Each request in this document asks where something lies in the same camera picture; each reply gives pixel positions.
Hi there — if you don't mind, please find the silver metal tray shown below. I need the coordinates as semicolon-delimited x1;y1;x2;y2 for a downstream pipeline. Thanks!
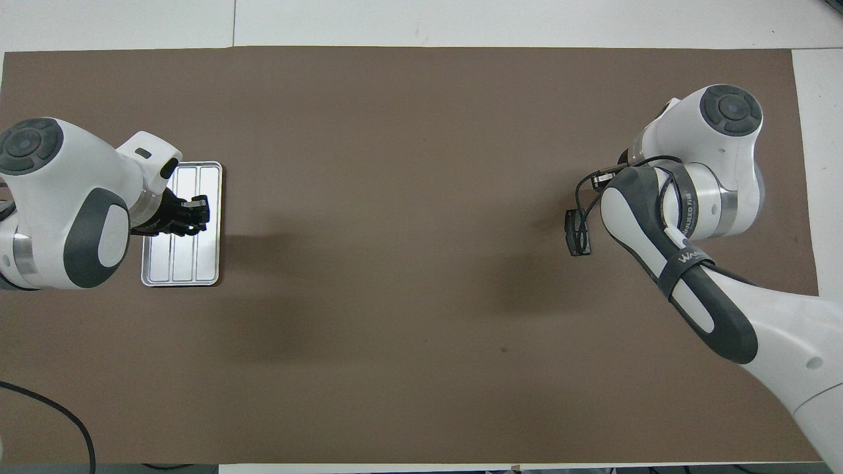
140;161;224;288

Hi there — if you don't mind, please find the rectangular dark grey brake pad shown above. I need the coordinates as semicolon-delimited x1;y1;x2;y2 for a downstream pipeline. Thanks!
564;209;591;257

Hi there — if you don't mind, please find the brown table mat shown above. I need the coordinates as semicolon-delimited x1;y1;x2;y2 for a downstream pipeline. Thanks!
0;46;821;465

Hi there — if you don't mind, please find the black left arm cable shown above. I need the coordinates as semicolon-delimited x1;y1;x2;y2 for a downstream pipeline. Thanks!
0;381;96;474

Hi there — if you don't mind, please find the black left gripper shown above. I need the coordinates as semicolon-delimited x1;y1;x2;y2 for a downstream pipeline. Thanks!
132;188;210;236

